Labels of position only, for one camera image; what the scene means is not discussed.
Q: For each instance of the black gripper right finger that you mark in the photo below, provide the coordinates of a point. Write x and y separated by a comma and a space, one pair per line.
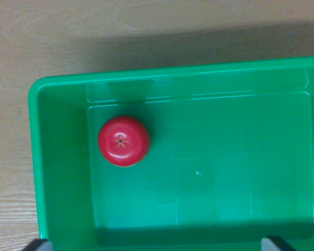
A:
274, 244

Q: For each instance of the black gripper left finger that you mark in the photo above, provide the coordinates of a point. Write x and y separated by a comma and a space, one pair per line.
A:
39, 245

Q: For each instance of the red toy apple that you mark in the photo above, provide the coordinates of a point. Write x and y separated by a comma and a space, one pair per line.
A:
124, 141

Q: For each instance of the green plastic bin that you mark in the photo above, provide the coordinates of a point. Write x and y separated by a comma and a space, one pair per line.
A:
212, 157

